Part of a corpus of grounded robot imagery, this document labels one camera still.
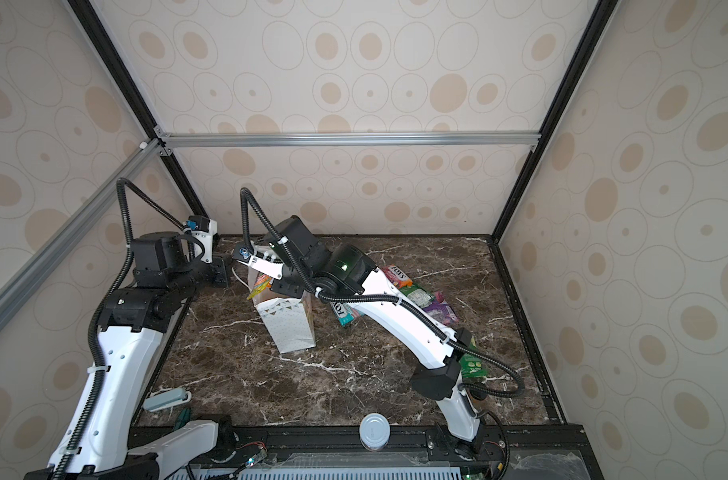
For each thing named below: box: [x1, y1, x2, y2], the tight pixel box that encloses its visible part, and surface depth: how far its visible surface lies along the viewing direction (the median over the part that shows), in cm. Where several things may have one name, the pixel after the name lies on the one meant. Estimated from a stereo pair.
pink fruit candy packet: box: [246, 272, 274, 301], surface depth 66 cm
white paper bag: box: [248, 266, 316, 354], surface depth 78 cm
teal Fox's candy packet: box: [330, 302, 365, 326], surface depth 96 cm
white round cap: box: [359, 412, 391, 452], surface depth 73 cm
